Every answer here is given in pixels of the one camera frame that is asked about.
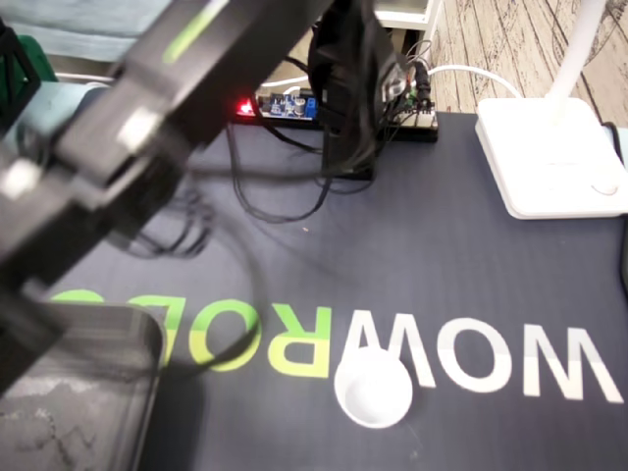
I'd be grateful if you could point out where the dark grey WOWROBO mat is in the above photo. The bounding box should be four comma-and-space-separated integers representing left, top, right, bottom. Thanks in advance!
0, 110, 628, 471

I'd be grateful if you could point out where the controller board with green terminals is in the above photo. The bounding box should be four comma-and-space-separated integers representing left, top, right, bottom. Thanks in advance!
391, 58, 439, 131

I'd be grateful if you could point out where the black servo cable bundle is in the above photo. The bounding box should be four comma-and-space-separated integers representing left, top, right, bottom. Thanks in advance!
112, 41, 439, 380

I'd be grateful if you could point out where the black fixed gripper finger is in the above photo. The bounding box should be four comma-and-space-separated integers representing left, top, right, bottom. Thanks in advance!
0, 278, 71, 399

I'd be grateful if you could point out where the black plastic tray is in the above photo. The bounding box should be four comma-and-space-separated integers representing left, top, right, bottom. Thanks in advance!
0, 299, 169, 471

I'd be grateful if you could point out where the black printed frame stand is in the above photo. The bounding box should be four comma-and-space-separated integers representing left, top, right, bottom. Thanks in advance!
0, 18, 41, 134

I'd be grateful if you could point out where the blue converter circuit board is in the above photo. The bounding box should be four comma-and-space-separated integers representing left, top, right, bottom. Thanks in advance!
234, 91, 320, 122

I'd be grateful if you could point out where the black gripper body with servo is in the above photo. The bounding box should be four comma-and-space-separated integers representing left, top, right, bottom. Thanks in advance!
0, 194, 130, 298

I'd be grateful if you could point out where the white shelf unit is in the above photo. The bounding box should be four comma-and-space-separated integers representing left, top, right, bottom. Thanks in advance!
374, 0, 446, 31

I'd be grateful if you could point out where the white desk lamp base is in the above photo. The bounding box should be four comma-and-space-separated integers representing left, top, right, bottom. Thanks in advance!
474, 96, 628, 222

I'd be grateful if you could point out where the white lamp power cable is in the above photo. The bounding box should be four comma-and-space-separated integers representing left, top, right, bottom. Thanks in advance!
428, 64, 523, 100

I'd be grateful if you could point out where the green box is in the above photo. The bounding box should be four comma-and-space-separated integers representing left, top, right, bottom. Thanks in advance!
15, 32, 59, 83

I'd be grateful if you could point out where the white desk lamp neck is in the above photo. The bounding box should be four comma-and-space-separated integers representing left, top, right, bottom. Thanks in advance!
546, 0, 610, 127

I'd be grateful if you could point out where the thin white cable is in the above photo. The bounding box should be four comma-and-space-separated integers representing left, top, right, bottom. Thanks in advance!
258, 73, 310, 95

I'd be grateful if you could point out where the wide white plastic cup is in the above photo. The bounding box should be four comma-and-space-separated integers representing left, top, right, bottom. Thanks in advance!
333, 346, 415, 430

